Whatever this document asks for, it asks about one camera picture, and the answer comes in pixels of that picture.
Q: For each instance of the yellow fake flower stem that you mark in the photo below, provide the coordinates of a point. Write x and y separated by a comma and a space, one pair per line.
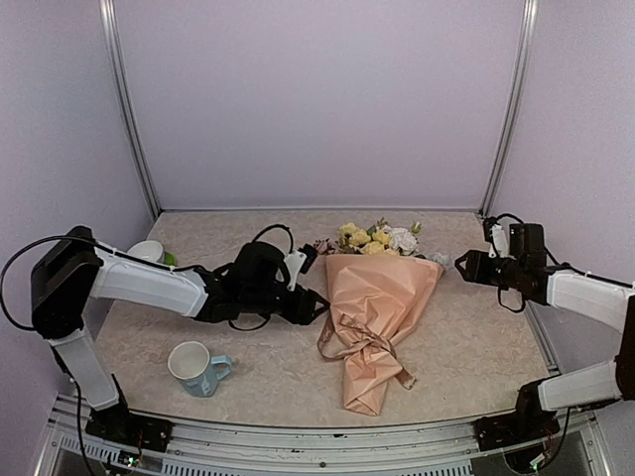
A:
377, 239

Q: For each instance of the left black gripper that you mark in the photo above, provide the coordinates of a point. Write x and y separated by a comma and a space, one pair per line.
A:
302, 310

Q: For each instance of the green plate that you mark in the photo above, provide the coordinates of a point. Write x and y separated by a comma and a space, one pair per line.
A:
169, 259

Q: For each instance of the front aluminium rail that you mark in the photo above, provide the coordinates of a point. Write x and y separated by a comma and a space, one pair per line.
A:
199, 447

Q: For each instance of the white bowl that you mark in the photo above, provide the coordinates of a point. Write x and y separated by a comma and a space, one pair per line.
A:
148, 250

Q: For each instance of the white fake rose stem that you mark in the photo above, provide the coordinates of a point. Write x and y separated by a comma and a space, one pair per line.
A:
404, 240

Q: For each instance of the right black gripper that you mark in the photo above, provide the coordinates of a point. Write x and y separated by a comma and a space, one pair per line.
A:
475, 271

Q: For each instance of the blue white ceramic mug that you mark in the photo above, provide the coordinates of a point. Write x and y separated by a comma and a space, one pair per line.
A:
199, 373

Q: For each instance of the beige ribbon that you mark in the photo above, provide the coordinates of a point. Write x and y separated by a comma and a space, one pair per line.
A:
363, 337

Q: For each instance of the aluminium frame post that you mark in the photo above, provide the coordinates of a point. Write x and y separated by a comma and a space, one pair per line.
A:
115, 52
522, 61

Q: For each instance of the left aluminium frame post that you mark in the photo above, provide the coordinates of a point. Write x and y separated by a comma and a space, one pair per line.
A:
115, 52

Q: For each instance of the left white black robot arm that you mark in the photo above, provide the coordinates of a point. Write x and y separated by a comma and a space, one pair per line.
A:
261, 280

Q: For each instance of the pink beige wrapping paper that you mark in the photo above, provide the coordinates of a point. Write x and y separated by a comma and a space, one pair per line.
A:
389, 295

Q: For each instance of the right aluminium frame post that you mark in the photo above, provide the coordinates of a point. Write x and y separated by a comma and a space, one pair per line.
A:
522, 61

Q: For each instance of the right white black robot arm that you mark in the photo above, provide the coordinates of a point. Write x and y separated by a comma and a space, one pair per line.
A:
519, 260

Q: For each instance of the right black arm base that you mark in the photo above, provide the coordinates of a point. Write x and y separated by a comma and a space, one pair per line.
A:
527, 422

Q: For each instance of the pink fake rose stem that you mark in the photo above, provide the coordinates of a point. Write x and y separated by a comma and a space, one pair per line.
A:
325, 246

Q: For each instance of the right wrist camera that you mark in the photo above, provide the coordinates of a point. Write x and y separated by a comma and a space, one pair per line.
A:
495, 235

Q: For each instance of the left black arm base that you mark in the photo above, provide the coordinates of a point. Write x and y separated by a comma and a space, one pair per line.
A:
142, 432

